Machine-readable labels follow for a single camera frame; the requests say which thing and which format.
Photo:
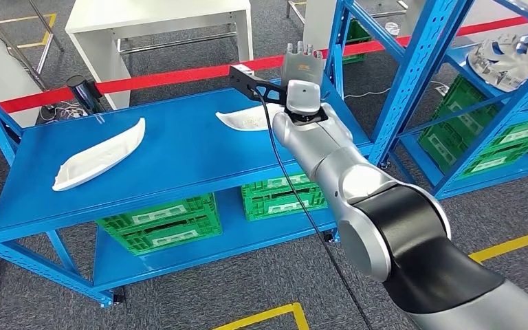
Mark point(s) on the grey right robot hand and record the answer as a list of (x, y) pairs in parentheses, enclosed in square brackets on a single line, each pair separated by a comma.
[(302, 68)]

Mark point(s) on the broad white shell part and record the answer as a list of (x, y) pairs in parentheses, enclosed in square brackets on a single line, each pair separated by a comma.
[(245, 120)]

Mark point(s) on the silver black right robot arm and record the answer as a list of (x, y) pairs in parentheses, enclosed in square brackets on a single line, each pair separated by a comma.
[(373, 191)]

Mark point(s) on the blue steel shelf rack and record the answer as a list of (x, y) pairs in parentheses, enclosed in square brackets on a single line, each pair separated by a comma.
[(496, 130), (177, 136)]

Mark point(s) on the long narrow white shell part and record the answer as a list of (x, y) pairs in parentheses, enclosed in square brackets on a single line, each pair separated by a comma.
[(100, 157)]

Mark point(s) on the white table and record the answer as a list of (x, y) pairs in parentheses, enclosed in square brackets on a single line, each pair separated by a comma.
[(318, 23), (154, 13)]

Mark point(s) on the clear plastic wrapper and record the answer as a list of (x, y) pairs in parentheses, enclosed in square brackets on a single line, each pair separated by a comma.
[(392, 28)]

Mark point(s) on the red barrier belt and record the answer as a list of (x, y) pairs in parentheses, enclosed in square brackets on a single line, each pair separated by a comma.
[(200, 73), (27, 101)]

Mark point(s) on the silver wheel hub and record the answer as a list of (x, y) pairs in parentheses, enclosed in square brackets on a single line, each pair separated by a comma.
[(505, 64)]

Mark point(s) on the white power strip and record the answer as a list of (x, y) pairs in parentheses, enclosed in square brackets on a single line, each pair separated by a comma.
[(78, 114)]

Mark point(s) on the yellow floor tape outline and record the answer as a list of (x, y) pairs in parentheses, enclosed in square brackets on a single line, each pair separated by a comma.
[(510, 245)]

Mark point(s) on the white cabinet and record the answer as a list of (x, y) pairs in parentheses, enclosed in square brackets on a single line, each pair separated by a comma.
[(0, 68)]

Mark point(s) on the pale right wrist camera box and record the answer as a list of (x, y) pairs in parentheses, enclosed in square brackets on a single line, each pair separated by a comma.
[(303, 98)]

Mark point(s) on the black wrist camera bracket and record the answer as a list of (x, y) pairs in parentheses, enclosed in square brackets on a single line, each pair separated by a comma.
[(245, 79)]

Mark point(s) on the black barrier post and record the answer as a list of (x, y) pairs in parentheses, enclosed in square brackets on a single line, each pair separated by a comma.
[(84, 93)]

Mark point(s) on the chrome tube frame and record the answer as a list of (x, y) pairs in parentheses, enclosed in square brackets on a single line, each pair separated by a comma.
[(46, 53)]

